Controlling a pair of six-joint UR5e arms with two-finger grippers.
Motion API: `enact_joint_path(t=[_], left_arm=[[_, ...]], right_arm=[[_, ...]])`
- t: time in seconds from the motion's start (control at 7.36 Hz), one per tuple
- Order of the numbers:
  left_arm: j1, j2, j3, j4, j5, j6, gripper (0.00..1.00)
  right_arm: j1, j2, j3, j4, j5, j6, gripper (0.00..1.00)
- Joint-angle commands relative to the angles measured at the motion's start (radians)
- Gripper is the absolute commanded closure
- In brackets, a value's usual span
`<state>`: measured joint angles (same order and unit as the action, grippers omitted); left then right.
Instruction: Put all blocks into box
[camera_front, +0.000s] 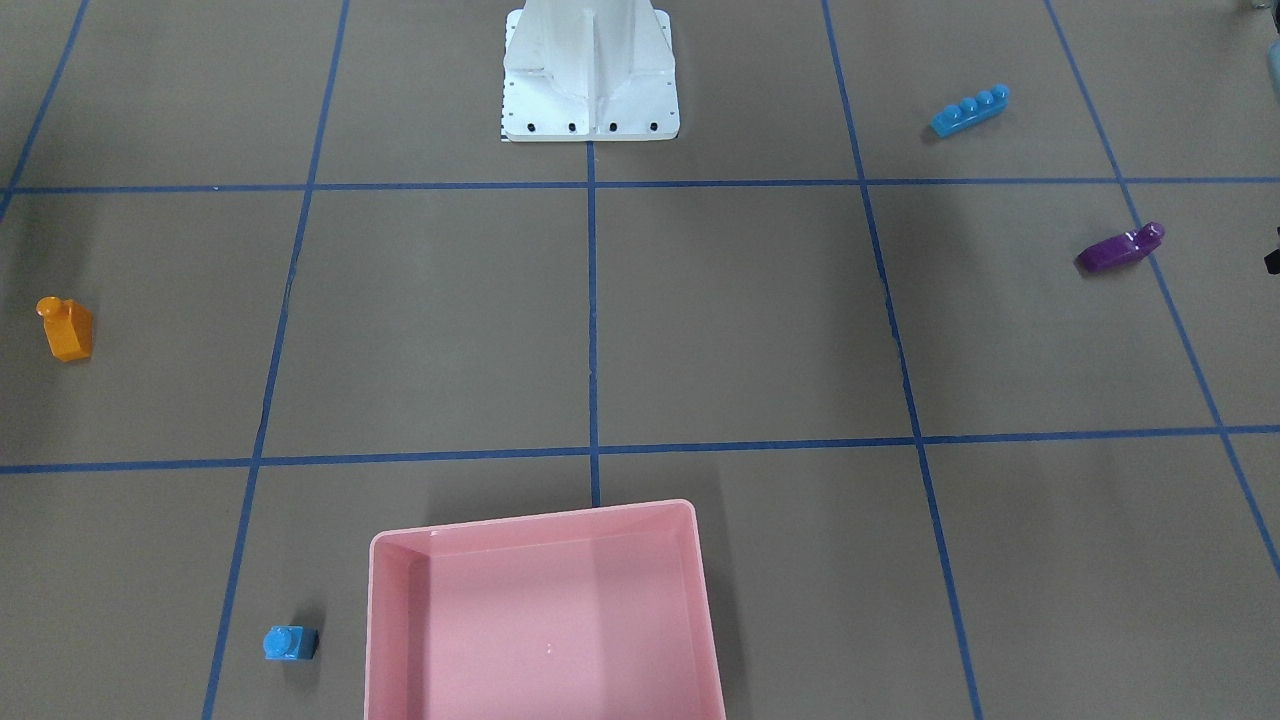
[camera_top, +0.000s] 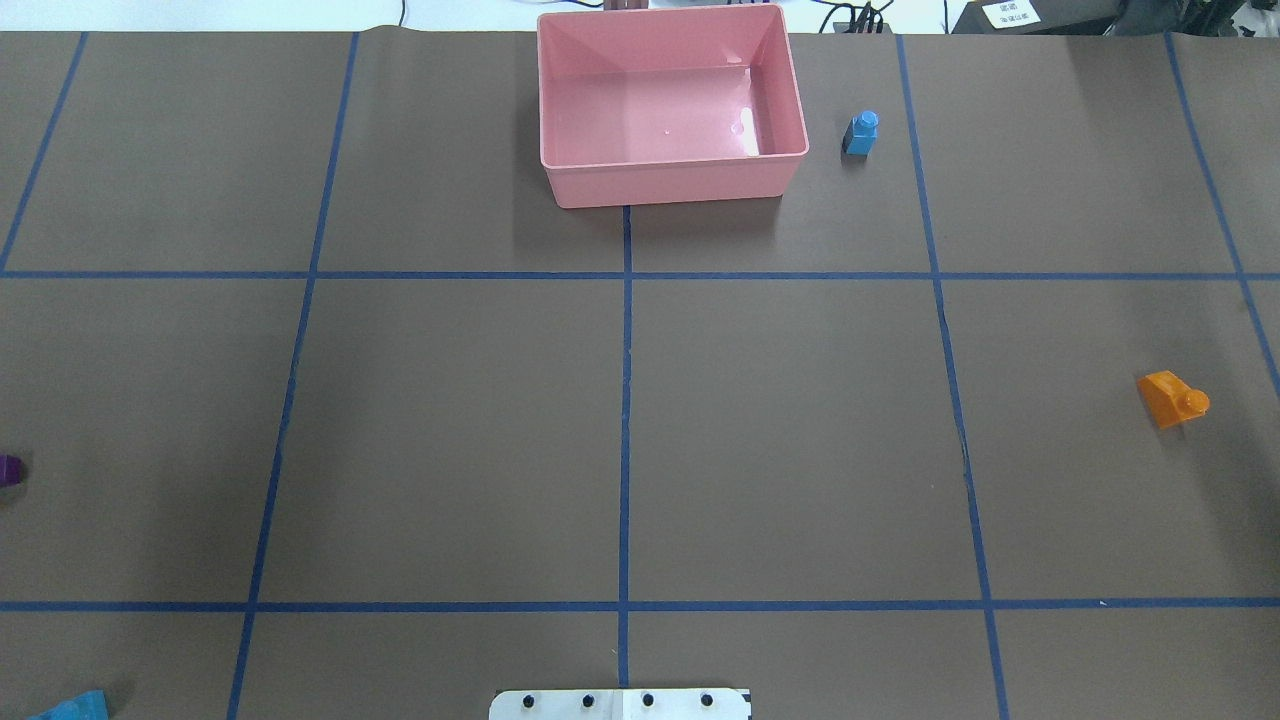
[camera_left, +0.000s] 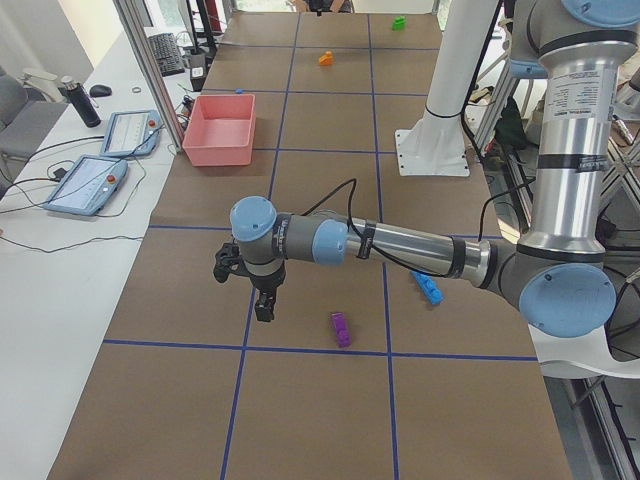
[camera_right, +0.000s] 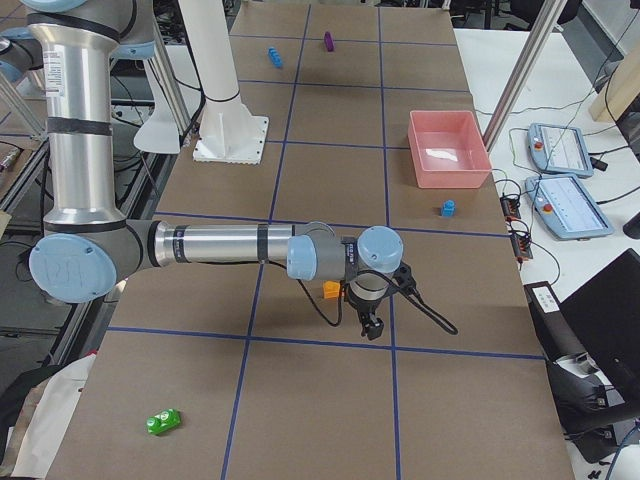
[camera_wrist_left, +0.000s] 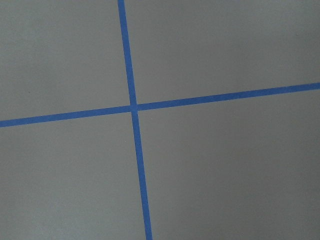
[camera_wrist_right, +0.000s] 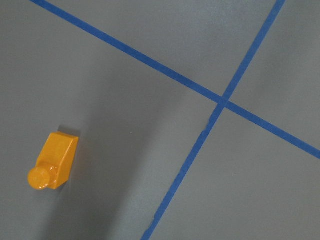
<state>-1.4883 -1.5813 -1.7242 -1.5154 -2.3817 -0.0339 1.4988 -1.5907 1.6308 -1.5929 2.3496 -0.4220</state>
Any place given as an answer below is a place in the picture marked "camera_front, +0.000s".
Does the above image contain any purple sloped block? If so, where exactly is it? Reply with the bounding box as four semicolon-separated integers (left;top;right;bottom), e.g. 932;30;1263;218
1075;222;1166;274

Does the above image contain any small blue block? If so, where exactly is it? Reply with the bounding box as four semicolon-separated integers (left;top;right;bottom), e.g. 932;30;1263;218
262;625;317;662

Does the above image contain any orange sloped block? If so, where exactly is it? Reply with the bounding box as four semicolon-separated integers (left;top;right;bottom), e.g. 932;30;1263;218
36;296;93;363

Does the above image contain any pink plastic box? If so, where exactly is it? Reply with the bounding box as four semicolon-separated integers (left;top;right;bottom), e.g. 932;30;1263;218
364;498;726;719

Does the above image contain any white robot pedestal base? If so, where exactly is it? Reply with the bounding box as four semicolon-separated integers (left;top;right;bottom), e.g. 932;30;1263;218
500;1;681;143

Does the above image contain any long blue four-stud block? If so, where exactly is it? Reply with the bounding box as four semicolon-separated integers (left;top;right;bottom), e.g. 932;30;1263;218
929;85;1011;138

